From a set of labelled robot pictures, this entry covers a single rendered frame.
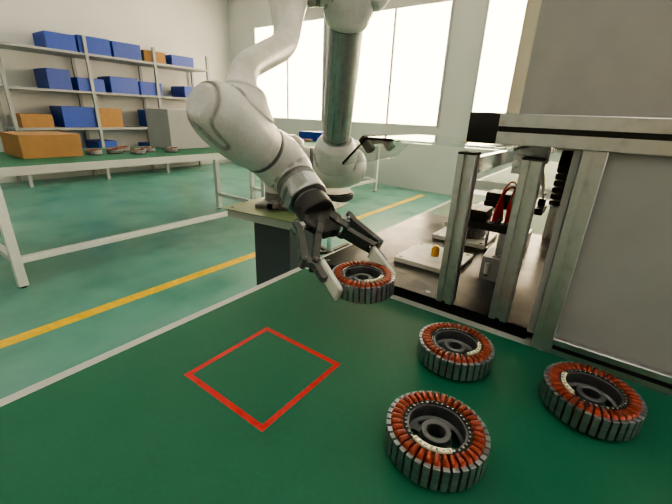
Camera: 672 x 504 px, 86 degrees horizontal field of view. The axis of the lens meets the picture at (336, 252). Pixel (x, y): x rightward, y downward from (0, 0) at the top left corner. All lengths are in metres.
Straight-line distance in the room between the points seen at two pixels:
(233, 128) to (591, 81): 0.57
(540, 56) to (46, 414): 0.87
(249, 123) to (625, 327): 0.67
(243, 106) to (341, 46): 0.59
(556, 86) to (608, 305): 0.35
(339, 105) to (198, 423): 1.03
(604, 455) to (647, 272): 0.25
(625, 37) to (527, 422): 0.56
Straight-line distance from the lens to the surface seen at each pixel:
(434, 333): 0.61
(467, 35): 5.98
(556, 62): 0.74
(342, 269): 0.64
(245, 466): 0.46
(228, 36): 8.95
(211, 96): 0.66
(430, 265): 0.87
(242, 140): 0.67
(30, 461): 0.54
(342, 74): 1.23
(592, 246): 0.65
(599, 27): 0.74
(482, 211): 0.85
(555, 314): 0.68
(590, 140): 0.62
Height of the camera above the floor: 1.10
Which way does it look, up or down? 21 degrees down
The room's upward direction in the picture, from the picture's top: 2 degrees clockwise
